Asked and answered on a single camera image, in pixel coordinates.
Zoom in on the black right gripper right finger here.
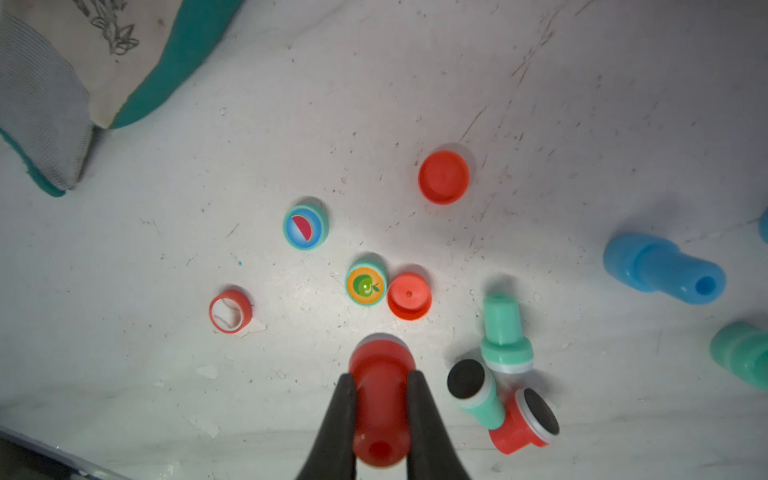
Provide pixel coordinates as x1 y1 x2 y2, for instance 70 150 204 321
406 370 470 480

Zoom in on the green grey work glove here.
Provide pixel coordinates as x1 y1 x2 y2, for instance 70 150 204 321
1 0 242 197

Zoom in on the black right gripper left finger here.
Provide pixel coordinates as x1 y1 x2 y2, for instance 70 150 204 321
297 373 357 480

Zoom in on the blue stamp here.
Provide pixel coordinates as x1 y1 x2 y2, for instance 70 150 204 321
603 232 727 305

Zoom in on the orange ring stamp cap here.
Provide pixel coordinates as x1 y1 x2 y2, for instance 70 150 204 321
208 289 253 335

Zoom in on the red cap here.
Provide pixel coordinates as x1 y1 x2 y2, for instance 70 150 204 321
387 272 432 321
417 150 470 205

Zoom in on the red stamp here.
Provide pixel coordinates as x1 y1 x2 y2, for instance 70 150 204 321
489 387 561 455
349 333 415 468

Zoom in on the blue ring stamp cap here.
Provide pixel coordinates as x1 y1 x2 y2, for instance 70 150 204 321
282 203 330 251

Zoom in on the green stamp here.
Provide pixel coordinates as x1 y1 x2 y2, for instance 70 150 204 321
447 358 506 431
710 321 767 390
481 295 534 375

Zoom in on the red cap lower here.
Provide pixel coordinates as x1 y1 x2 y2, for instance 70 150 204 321
387 272 432 321

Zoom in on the yellow-green ring cap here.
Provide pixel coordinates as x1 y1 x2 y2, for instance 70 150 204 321
344 260 389 306

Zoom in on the red cap upper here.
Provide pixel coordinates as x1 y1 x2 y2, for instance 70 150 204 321
417 150 470 205

